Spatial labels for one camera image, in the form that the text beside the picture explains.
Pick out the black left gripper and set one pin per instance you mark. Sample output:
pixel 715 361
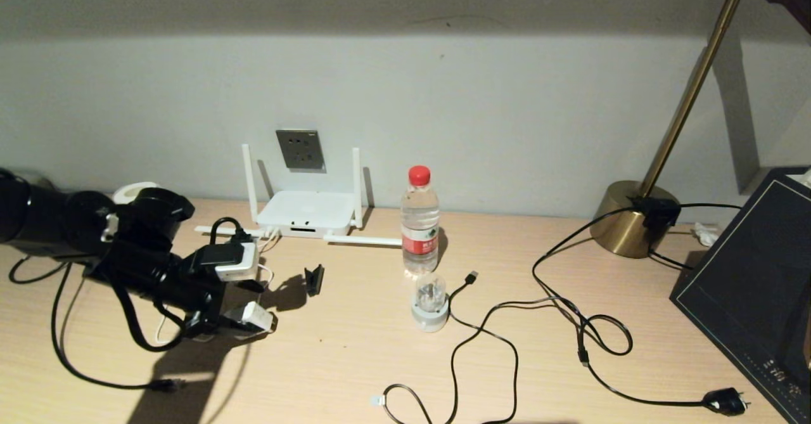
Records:
pixel 199 300

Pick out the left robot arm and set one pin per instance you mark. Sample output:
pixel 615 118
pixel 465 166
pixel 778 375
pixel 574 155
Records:
pixel 38 215

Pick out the white charger plug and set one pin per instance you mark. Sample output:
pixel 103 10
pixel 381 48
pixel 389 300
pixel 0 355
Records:
pixel 237 269

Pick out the white router with antennas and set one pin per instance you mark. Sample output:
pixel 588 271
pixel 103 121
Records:
pixel 304 212

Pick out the small black clip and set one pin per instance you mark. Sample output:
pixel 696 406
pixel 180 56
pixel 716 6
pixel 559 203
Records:
pixel 313 279

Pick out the white tape roll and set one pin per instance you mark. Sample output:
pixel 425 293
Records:
pixel 136 187

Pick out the clear dome grey base gadget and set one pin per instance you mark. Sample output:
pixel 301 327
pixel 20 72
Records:
pixel 430 313

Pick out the red capped water bottle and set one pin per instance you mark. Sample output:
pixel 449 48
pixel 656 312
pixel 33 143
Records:
pixel 420 221

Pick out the gold desk lamp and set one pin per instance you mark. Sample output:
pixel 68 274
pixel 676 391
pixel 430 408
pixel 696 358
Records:
pixel 624 227

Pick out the black box on lamp base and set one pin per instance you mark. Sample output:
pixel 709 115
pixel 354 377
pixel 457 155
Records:
pixel 656 212

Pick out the crumpled white tissue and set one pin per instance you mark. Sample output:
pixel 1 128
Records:
pixel 704 234

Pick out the grey wall socket plate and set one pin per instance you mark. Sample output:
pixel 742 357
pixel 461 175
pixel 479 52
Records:
pixel 300 150

